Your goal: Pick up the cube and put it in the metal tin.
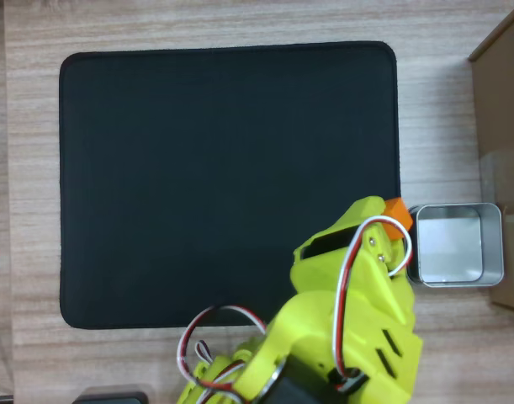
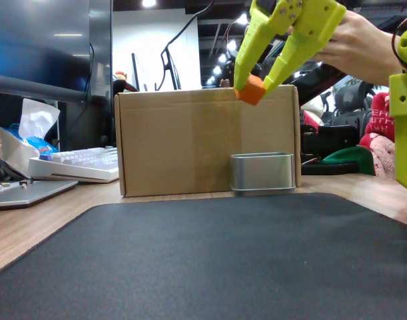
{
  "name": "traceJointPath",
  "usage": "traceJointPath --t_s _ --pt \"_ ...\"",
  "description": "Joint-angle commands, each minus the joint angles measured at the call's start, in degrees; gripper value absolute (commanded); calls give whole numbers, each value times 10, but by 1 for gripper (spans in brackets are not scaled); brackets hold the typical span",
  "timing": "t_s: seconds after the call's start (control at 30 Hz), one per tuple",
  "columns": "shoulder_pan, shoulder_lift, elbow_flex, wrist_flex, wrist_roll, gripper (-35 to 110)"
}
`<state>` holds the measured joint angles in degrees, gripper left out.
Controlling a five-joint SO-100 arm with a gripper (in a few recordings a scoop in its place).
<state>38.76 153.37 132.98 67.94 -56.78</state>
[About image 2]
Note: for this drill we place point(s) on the black computer monitor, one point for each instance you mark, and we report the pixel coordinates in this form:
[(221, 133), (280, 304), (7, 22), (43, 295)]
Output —
[(33, 46)]

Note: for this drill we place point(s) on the blue tissue pack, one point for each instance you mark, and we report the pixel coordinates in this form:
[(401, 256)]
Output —
[(40, 146)]

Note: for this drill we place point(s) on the red and white garment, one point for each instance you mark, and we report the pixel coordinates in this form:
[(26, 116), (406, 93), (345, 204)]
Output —
[(379, 146)]

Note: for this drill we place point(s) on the black flat device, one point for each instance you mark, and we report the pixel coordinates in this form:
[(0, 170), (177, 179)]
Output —
[(323, 169)]

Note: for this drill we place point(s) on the person's bare hand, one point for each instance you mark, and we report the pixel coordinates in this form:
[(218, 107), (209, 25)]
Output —
[(359, 50)]

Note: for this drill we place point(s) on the green rounded object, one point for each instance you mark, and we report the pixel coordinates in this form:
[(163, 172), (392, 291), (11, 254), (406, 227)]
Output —
[(349, 158)]

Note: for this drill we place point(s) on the brown cardboard box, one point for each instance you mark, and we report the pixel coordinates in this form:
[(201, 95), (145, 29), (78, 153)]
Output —
[(173, 140)]

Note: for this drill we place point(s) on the grey office chair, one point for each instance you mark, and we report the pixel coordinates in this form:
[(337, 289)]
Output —
[(351, 100)]

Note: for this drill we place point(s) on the thin black background monitor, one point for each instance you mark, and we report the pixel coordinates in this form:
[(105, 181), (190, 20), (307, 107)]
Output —
[(138, 73)]

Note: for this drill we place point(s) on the white mechanical keyboard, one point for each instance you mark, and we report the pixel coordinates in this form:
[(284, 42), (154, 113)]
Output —
[(80, 165)]

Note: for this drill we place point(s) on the black desk mat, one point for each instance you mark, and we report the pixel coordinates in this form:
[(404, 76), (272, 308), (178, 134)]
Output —
[(190, 263)]

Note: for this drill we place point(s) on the orange cube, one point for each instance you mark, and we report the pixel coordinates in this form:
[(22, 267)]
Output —
[(251, 90)]

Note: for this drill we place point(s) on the rectangular metal tin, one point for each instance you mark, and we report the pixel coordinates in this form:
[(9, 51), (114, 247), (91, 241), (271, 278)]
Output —
[(263, 173)]

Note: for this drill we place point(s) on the white tissue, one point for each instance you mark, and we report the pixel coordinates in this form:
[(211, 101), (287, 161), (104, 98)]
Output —
[(36, 118)]

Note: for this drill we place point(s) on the red orange toy figure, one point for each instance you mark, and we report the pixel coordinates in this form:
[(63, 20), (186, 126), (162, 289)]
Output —
[(120, 77)]

